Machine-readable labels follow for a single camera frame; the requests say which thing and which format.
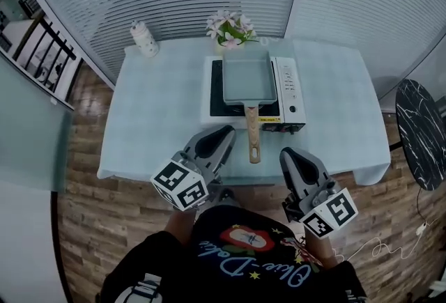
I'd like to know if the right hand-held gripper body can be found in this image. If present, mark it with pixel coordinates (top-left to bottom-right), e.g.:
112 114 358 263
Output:
281 178 360 239

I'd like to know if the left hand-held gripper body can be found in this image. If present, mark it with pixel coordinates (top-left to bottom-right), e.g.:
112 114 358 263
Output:
150 151 223 212

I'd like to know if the rectangular pan with wooden handle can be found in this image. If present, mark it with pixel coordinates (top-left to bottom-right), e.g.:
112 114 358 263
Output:
222 48 277 165

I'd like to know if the white induction cooker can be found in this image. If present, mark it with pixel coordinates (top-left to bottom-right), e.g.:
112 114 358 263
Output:
200 56 307 134

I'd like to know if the person's right forearm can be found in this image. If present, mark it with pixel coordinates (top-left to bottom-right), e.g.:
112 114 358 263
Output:
305 233 341 270

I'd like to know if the person's left forearm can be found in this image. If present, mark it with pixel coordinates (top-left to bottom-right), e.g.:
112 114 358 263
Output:
163 207 196 243

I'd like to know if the light blue tablecloth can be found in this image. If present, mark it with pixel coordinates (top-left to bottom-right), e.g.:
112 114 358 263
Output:
96 37 392 187

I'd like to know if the person's black printed shirt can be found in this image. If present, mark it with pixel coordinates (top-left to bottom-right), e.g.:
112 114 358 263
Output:
99 205 369 303

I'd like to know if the black marble round side table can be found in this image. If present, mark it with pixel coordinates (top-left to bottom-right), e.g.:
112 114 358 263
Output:
390 78 446 192

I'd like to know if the white dotted bottle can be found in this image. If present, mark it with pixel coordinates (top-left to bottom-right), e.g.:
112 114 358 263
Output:
130 20 160 59

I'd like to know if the pink flower bouquet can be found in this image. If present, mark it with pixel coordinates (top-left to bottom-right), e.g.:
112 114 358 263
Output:
205 9 259 51

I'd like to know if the frosted glass door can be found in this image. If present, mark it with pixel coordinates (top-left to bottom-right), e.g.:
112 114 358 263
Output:
0 54 75 193

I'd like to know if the black metal railing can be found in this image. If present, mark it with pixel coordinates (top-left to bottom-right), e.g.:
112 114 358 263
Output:
0 0 77 92

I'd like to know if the thin black cable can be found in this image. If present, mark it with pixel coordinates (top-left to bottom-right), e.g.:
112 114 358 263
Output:
416 186 438 226

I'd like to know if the white adapter with cable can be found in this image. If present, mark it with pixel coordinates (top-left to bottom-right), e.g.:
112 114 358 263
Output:
330 217 440 263

